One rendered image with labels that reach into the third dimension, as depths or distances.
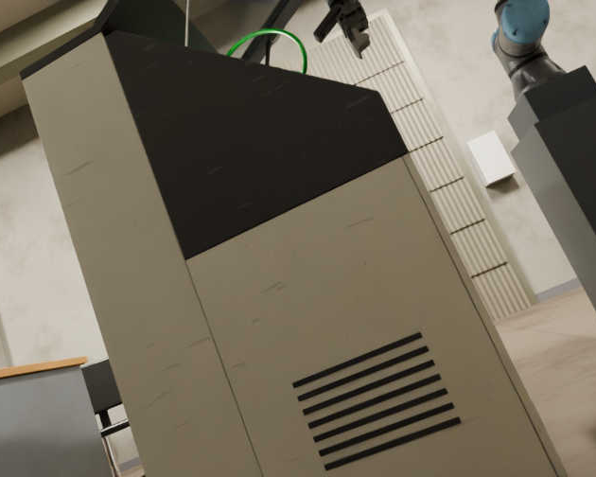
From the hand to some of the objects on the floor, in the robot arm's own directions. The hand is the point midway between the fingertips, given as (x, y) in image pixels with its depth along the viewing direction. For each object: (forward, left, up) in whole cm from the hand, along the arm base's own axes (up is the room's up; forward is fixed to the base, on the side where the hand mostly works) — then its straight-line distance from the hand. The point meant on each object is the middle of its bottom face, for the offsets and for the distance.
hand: (358, 56), depth 144 cm
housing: (+71, -42, -123) cm, 148 cm away
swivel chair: (+219, -158, -123) cm, 297 cm away
